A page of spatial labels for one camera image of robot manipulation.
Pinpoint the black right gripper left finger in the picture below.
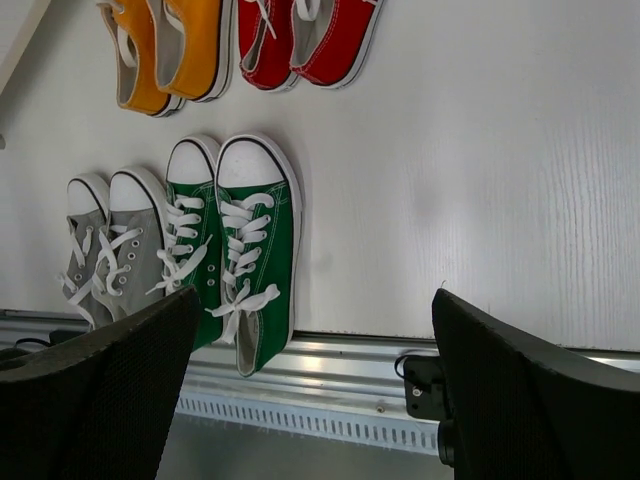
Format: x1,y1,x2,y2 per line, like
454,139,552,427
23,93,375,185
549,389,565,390
1,287,200,479

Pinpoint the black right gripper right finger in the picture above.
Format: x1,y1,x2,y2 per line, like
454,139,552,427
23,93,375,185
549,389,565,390
432,289,639,479

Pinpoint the grey canvas sneaker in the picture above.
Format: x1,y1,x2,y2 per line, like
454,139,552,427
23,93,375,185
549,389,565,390
57,173,112,330
92,166,168,321

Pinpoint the green canvas sneaker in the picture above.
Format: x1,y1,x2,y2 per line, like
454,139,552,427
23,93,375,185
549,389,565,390
149,134,223,350
210,133,303,377

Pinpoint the right orange canvas sneaker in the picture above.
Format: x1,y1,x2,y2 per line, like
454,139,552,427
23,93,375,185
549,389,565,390
147,0,233,103

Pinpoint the orange canvas sneaker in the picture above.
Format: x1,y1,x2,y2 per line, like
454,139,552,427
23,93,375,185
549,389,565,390
96,1,186,118
147,0,233,103

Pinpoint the left orange canvas sneaker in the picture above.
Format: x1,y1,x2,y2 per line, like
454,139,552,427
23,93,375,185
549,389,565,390
96,1,186,118

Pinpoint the left red canvas sneaker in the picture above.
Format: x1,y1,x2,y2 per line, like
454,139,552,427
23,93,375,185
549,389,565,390
238,0,298,92

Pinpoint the red canvas sneaker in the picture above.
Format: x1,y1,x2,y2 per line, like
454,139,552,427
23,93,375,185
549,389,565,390
238,0,298,92
290,0,383,89

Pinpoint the right red canvas sneaker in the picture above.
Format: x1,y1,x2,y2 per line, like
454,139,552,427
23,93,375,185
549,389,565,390
290,0,383,89

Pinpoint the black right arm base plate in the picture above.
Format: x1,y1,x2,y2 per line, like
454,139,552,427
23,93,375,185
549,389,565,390
394,352,457,468

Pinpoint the slotted grey cable duct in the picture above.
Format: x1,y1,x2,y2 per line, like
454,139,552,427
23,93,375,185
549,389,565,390
176,391,438,456

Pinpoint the aluminium mounting rail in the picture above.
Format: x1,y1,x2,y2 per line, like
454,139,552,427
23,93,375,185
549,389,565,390
0,308,640,424

